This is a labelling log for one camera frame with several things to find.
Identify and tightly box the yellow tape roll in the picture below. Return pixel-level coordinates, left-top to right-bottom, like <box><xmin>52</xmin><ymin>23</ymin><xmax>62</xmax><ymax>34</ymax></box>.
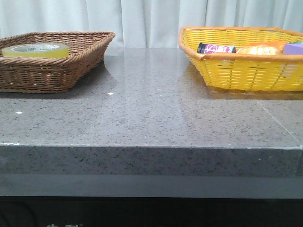
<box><xmin>1</xmin><ymin>43</ymin><xmax>69</xmax><ymax>58</ymax></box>

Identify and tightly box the black pink labelled bottle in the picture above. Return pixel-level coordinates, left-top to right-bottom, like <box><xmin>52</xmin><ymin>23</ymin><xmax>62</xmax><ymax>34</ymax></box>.
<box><xmin>197</xmin><ymin>43</ymin><xmax>237</xmax><ymax>54</ymax></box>

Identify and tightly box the yellow wicker basket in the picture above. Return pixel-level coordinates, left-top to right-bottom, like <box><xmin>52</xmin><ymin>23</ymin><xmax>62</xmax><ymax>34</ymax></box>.
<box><xmin>178</xmin><ymin>26</ymin><xmax>303</xmax><ymax>91</ymax></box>

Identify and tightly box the white curtain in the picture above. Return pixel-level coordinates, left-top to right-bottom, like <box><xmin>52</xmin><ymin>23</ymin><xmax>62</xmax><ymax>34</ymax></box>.
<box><xmin>0</xmin><ymin>0</ymin><xmax>303</xmax><ymax>48</ymax></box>

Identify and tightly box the brown wicker basket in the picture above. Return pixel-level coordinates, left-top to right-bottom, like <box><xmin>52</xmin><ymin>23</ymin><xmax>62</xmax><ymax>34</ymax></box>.
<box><xmin>0</xmin><ymin>31</ymin><xmax>115</xmax><ymax>93</ymax></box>

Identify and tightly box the toy croissant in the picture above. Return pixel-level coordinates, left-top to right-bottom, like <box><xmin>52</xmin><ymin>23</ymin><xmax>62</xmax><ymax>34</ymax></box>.
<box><xmin>237</xmin><ymin>44</ymin><xmax>282</xmax><ymax>55</ymax></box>

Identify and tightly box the purple foam cube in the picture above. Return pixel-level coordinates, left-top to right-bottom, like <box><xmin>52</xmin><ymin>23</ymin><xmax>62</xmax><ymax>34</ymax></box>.
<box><xmin>283</xmin><ymin>43</ymin><xmax>303</xmax><ymax>55</ymax></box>

